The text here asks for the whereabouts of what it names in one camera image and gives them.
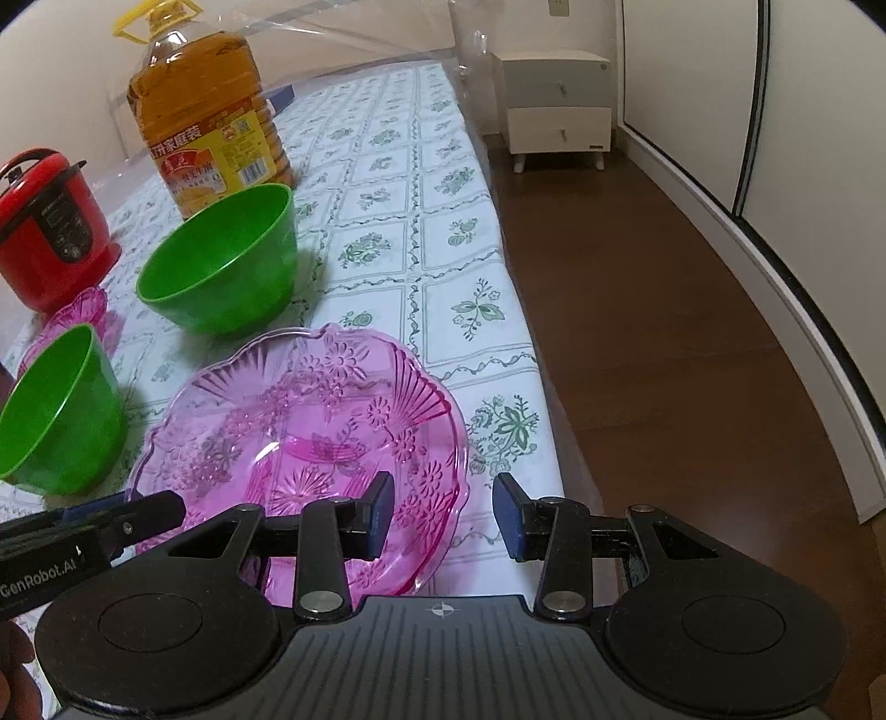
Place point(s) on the white nightstand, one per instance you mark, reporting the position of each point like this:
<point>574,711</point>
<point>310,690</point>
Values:
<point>554,90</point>

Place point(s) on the white wall outlet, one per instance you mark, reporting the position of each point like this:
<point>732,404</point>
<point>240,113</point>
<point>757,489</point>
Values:
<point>558,6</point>

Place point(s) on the red rice cooker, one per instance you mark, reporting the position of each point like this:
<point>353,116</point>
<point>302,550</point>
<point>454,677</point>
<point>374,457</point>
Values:
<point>48,235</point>

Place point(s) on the green plastic bowl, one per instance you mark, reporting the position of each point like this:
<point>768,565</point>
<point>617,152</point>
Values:
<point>207,270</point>
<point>62,415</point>

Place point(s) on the person's left hand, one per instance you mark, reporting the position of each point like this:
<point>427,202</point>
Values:
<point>15,664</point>

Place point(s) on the blue book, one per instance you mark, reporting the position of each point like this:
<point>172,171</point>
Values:
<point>280,98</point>

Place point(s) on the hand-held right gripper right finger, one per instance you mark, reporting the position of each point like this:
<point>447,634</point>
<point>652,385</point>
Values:
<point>507,516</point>

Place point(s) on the small pink glass dish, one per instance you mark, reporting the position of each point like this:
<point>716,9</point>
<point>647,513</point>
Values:
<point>84,307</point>

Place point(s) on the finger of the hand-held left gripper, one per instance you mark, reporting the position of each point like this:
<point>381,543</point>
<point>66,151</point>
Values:
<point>149,516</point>

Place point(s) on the large cooking oil bottle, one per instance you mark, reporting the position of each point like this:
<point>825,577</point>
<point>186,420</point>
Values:
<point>201,90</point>

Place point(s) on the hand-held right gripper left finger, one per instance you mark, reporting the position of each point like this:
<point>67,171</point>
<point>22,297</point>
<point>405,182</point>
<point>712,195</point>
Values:
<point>379,514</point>

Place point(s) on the white wardrobe with black stripe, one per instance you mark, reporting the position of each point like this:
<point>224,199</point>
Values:
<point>692,83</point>

